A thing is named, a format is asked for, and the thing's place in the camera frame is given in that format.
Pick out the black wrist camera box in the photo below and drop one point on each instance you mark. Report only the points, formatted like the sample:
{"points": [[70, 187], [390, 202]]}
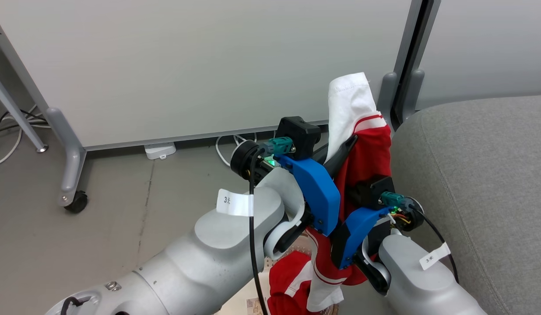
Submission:
{"points": [[369, 190], [299, 133]]}

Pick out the white partition with grey post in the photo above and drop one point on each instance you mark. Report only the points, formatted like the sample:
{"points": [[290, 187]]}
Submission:
{"points": [[485, 48]]}

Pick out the grey partition leg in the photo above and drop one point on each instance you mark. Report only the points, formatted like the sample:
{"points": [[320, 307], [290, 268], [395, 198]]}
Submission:
{"points": [[69, 157]]}

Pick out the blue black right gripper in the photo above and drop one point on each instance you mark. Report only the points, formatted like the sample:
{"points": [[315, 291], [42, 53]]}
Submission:
{"points": [[351, 236]]}

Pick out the white paper tag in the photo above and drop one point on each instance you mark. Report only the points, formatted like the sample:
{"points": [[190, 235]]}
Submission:
{"points": [[233, 202], [433, 257]]}

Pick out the grey fabric sofa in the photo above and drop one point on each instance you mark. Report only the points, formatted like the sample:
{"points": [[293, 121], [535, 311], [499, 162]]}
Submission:
{"points": [[480, 183]]}

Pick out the cream perforated laundry basket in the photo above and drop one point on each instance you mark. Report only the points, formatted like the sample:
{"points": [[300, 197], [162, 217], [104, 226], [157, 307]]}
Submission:
{"points": [[235, 307]]}

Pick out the white power adapter box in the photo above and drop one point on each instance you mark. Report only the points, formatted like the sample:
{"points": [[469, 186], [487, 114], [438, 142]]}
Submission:
{"points": [[160, 150]]}

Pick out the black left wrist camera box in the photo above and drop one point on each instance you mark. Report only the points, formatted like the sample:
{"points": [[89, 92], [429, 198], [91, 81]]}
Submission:
{"points": [[299, 133]]}

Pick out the large white partition panel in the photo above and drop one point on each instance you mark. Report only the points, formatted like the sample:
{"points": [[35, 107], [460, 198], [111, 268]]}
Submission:
{"points": [[209, 65]]}

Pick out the black caster wheel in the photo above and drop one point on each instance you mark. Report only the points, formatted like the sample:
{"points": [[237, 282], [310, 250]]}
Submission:
{"points": [[77, 203]]}

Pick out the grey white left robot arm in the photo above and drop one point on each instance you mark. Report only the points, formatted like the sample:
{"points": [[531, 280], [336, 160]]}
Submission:
{"points": [[209, 258]]}

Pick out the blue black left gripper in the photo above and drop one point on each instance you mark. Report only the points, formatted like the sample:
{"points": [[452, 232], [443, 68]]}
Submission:
{"points": [[316, 188]]}

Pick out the grey metal stand leg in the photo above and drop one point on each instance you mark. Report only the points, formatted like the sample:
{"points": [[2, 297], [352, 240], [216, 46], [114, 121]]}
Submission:
{"points": [[14, 111]]}

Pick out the red and white garment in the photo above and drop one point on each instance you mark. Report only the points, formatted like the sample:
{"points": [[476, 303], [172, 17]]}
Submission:
{"points": [[369, 148]]}

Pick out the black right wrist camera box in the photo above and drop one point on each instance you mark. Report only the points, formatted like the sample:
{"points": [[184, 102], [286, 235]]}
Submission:
{"points": [[369, 190]]}

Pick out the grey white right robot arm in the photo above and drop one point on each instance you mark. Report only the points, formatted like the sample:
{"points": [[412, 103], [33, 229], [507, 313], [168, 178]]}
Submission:
{"points": [[419, 288]]}

